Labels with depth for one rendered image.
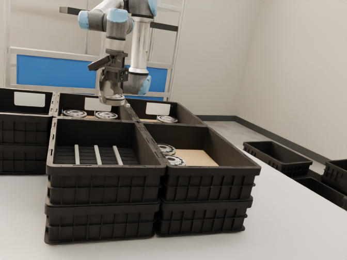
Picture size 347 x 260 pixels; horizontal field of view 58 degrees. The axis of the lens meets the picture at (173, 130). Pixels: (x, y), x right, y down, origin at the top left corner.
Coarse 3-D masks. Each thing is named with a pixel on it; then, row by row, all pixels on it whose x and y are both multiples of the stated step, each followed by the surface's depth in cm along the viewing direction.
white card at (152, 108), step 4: (148, 104) 158; (152, 104) 158; (156, 104) 159; (160, 104) 160; (164, 104) 160; (168, 104) 161; (148, 108) 158; (152, 108) 159; (156, 108) 160; (160, 108) 160; (164, 108) 161; (168, 108) 162; (148, 112) 159; (152, 112) 160; (156, 112) 160; (160, 112) 161; (164, 112) 162; (168, 112) 162
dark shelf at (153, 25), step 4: (60, 8) 314; (64, 8) 298; (68, 8) 284; (72, 8) 286; (76, 8) 288; (60, 12) 315; (64, 12) 298; (68, 12) 285; (72, 12) 287; (76, 12) 289; (152, 24) 326; (156, 24) 328; (160, 24) 330; (164, 24) 332; (156, 28) 365; (160, 28) 332; (164, 28) 334; (168, 28) 336; (172, 28) 338; (176, 28) 340
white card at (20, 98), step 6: (18, 96) 138; (24, 96) 139; (30, 96) 140; (36, 96) 140; (42, 96) 141; (18, 102) 139; (24, 102) 140; (30, 102) 140; (36, 102) 141; (42, 102) 142
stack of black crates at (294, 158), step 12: (252, 144) 233; (264, 144) 240; (276, 144) 238; (264, 156) 210; (276, 156) 238; (288, 156) 228; (300, 156) 219; (276, 168) 202; (288, 168) 202; (300, 168) 208
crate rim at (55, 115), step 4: (60, 92) 144; (64, 92) 145; (56, 96) 135; (92, 96) 148; (96, 96) 149; (56, 100) 130; (56, 104) 124; (124, 104) 141; (56, 108) 118; (128, 108) 135; (56, 112) 113; (128, 112) 129; (56, 116) 109; (60, 116) 110; (132, 116) 124; (112, 120) 115; (116, 120) 116; (120, 120) 116; (124, 120) 117; (128, 120) 118; (132, 120) 120; (136, 120) 120
